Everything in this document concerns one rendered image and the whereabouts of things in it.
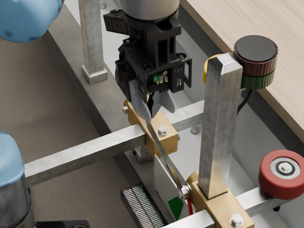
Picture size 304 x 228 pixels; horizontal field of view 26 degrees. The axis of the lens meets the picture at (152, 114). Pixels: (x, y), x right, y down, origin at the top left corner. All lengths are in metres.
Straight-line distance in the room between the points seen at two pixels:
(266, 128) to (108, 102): 0.37
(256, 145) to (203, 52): 0.24
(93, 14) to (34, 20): 0.72
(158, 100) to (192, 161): 0.48
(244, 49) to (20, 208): 0.36
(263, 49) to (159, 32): 0.16
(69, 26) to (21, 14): 0.99
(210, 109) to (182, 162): 0.52
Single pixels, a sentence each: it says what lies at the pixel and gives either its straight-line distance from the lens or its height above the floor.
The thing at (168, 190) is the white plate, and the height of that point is 0.76.
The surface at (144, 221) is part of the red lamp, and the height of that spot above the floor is 0.70.
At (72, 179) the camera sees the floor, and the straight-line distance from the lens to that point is 2.22.
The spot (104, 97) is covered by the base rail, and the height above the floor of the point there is 0.70.
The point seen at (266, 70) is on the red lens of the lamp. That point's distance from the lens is 0.89.
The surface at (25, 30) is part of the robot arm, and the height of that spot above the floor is 1.30.
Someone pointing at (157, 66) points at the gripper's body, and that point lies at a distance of 0.84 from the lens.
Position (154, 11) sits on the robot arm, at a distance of 0.81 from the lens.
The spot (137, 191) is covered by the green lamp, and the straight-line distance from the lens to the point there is 1.28.
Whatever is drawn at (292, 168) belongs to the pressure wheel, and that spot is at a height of 0.90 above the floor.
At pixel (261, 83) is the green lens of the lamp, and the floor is 1.11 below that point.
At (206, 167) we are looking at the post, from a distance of 1.02.
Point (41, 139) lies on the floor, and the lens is 2.35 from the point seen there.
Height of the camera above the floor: 1.72
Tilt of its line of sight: 46 degrees down
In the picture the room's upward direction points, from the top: straight up
